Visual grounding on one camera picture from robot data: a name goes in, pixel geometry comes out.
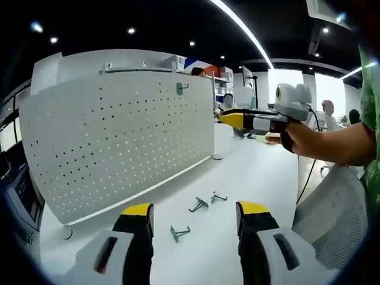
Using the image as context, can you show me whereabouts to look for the white perforated mounting plate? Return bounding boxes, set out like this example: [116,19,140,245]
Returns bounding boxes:
[18,72,224,240]

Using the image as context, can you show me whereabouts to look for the white drawer box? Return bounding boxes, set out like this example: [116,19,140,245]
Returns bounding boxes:
[164,55,186,72]

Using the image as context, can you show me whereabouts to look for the computer monitor on stand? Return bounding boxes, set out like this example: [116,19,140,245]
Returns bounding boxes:
[242,65,253,88]

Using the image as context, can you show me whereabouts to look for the short ceiling light strip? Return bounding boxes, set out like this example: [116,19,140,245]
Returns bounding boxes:
[341,61,379,80]

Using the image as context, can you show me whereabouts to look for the person's right hand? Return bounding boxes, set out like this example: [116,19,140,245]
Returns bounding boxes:
[265,120,330,161]

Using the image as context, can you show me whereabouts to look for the grey equipment cabinet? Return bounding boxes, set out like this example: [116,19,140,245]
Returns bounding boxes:
[5,175,43,233]

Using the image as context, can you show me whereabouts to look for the round ceiling spotlights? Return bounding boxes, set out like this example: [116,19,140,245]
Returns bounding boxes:
[31,22,330,60]

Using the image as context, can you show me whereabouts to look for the long ceiling light strip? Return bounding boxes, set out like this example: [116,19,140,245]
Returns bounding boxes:
[209,0,273,69]

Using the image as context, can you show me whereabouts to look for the white ceiling air conditioner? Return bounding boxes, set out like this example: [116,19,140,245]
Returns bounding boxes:
[307,0,354,30]

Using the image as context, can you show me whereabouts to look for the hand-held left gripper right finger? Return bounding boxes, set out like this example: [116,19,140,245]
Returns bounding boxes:
[236,200,339,285]

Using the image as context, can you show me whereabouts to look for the white mesh office chair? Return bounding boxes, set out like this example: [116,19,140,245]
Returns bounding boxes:
[290,164,369,270]

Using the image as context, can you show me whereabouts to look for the green patterned shirt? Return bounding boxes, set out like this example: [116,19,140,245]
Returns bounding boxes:
[357,44,380,214]

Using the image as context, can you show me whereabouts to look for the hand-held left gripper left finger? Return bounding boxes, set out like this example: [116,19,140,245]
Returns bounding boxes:
[64,202,155,285]

